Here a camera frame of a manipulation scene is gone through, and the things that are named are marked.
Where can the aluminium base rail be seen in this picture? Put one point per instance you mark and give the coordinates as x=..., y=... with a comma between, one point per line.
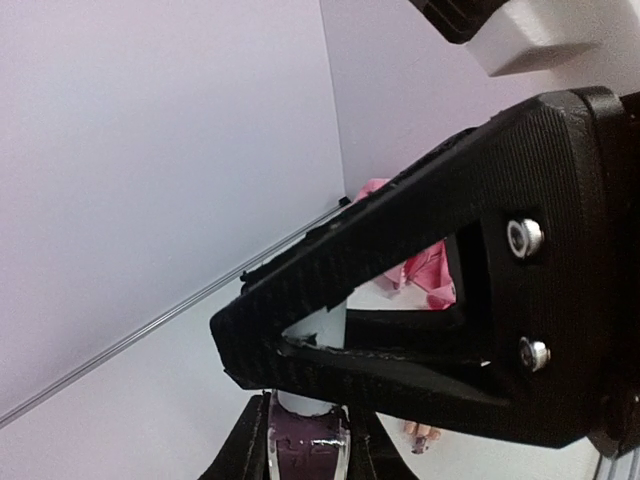
x=626, y=467

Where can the mannequin hand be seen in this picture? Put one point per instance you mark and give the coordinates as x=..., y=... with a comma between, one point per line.
x=420, y=436

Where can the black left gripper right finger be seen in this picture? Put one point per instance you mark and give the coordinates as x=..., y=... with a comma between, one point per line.
x=373, y=455

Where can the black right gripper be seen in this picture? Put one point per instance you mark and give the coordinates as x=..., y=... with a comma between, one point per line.
x=613, y=344

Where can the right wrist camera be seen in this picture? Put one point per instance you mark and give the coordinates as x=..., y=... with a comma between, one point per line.
x=578, y=41

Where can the pink hoodie cloth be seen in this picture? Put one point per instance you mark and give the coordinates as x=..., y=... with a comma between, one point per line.
x=423, y=282

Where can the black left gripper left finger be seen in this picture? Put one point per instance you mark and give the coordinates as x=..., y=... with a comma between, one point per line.
x=243, y=456

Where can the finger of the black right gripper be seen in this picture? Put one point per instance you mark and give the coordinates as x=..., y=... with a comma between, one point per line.
x=518, y=357

